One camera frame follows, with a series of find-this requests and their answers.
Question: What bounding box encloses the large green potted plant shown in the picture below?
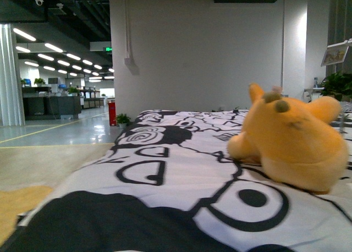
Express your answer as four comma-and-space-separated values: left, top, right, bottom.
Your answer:
321, 72, 351, 102

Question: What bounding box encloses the small potted floor plant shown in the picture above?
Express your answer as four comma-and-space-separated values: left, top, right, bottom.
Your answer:
116, 113, 131, 129

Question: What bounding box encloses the framed picture on stand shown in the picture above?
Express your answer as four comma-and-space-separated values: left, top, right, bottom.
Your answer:
321, 39, 351, 67

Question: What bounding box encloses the red fire extinguisher box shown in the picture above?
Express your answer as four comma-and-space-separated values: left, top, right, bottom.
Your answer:
108, 102, 117, 126

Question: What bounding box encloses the white wall junction box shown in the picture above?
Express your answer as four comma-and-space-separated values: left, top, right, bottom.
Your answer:
124, 57, 133, 65

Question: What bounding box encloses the black and white bedsheet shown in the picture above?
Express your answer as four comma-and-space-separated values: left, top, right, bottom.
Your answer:
1, 110, 351, 251

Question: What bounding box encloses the white curtain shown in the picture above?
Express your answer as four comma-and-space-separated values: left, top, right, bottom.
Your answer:
1, 24, 25, 127

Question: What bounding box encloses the orange plush toy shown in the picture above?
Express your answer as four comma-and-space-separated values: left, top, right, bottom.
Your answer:
227, 83, 349, 193

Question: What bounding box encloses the dark office counter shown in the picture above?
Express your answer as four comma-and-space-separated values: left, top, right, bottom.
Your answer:
22, 87, 81, 120

